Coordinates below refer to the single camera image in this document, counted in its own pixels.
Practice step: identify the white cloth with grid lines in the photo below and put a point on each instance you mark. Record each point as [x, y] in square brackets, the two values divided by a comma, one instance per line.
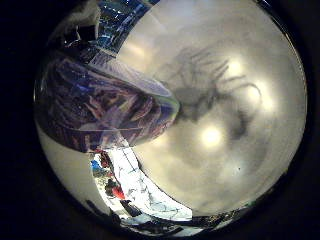
[143, 190]

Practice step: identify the person in red top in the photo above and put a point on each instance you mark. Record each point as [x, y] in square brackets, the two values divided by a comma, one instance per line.
[116, 190]

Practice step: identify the black laptop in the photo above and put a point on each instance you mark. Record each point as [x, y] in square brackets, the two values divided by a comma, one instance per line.
[130, 209]

